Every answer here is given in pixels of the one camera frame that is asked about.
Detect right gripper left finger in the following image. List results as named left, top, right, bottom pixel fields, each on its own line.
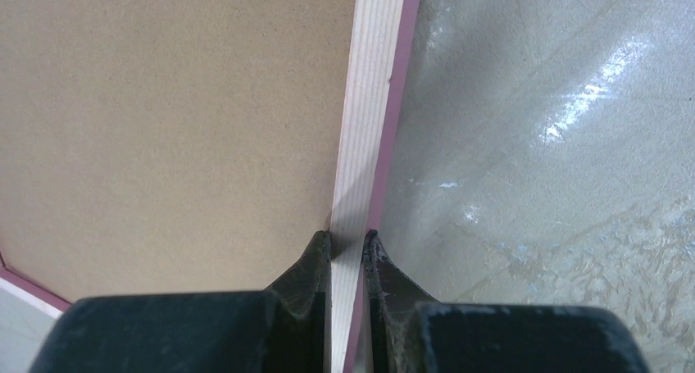
left=263, top=230, right=332, bottom=372

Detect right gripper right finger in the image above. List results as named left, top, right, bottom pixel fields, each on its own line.
left=362, top=230, right=439, bottom=372

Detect pink picture frame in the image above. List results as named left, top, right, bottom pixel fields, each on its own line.
left=1, top=0, right=419, bottom=372

